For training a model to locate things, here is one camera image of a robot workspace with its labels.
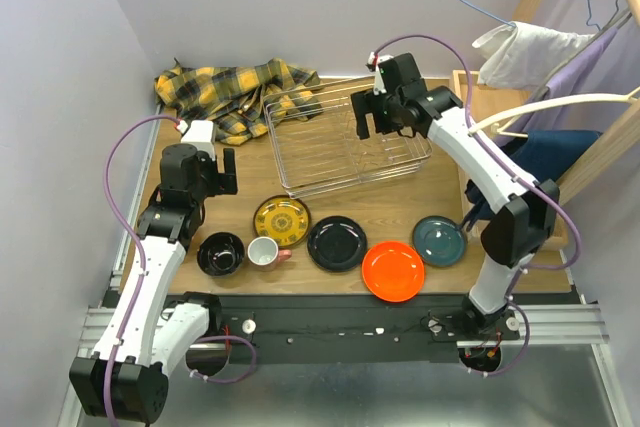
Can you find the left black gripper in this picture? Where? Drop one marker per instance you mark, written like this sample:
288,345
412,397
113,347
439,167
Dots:
220,180

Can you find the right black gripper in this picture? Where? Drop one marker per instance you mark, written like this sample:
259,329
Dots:
366,102

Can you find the wire metal dish rack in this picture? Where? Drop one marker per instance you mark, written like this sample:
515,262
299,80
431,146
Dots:
312,131

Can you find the pink white mug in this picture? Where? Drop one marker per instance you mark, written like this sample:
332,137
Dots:
265,254

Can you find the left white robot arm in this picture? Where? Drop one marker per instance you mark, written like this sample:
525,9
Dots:
126,377

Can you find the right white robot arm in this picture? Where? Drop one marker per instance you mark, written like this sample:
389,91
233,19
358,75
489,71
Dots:
523,213

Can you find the yellow plaid shirt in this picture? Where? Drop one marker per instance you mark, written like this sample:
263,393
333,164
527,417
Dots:
237,99

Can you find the yellow patterned plate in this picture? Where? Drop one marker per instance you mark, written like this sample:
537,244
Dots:
283,219

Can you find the teal blue plate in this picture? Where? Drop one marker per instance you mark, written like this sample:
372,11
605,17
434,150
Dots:
439,241

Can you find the white cloth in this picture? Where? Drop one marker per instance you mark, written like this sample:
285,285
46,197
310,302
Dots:
520,55

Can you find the orange plate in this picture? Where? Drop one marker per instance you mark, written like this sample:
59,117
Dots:
393,271

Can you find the navy blue garment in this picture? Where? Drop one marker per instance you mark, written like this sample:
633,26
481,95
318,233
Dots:
544,154

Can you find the purple garment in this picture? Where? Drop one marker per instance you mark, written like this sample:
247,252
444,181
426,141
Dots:
564,80

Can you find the right white camera module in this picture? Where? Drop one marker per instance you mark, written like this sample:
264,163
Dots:
373,64

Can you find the white camera module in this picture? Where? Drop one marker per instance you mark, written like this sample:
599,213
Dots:
373,64
200,134

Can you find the left white camera module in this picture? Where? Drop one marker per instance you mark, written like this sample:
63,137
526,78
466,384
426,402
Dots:
200,134

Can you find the wooden clothes rack frame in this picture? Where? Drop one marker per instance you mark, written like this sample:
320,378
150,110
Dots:
619,138

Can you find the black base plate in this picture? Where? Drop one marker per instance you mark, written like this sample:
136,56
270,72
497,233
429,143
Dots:
349,328

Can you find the aluminium rail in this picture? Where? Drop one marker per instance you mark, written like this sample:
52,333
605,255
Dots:
575,324

